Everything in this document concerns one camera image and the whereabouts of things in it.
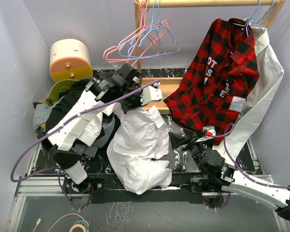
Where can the grey garment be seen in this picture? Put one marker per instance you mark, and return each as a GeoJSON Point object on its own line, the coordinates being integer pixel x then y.
{"type": "Point", "coordinates": [40, 117]}

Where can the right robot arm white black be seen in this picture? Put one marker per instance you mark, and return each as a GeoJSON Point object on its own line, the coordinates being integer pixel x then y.
{"type": "Point", "coordinates": [219, 176]}

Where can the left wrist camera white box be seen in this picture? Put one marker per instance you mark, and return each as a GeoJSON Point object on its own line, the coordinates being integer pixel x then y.
{"type": "Point", "coordinates": [151, 93]}

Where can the aluminium frame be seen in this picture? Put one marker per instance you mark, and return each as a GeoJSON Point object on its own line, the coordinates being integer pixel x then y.
{"type": "Point", "coordinates": [41, 185]}

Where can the black garment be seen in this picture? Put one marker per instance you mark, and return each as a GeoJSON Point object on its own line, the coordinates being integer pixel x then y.
{"type": "Point", "coordinates": [98, 132]}

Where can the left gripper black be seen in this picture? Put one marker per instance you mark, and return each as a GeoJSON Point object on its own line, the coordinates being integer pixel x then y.
{"type": "Point", "coordinates": [138, 104]}

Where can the red black plaid shirt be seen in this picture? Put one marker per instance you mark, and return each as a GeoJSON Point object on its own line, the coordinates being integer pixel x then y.
{"type": "Point", "coordinates": [215, 87]}

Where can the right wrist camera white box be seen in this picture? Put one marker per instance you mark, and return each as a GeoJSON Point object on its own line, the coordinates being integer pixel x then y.
{"type": "Point", "coordinates": [209, 131]}

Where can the cream orange yellow cylinder container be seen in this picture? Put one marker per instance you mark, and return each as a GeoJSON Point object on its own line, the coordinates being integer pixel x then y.
{"type": "Point", "coordinates": [69, 59]}

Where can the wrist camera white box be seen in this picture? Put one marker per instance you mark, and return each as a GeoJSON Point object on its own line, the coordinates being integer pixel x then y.
{"type": "Point", "coordinates": [209, 131]}
{"type": "Point", "coordinates": [151, 93]}

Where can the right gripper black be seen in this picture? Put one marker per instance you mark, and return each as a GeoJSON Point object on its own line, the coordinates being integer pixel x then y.
{"type": "Point", "coordinates": [175, 140]}

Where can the olive green basket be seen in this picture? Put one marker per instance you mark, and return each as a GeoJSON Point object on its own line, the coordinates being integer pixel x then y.
{"type": "Point", "coordinates": [56, 92]}

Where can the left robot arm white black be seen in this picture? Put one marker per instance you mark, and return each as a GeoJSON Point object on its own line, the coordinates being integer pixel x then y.
{"type": "Point", "coordinates": [78, 116]}

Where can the cream white hanging shirt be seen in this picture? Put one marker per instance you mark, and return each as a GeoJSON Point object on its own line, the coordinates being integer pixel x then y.
{"type": "Point", "coordinates": [259, 99]}

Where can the wooden clothes rack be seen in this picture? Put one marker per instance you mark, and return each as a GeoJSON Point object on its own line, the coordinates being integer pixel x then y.
{"type": "Point", "coordinates": [169, 85]}

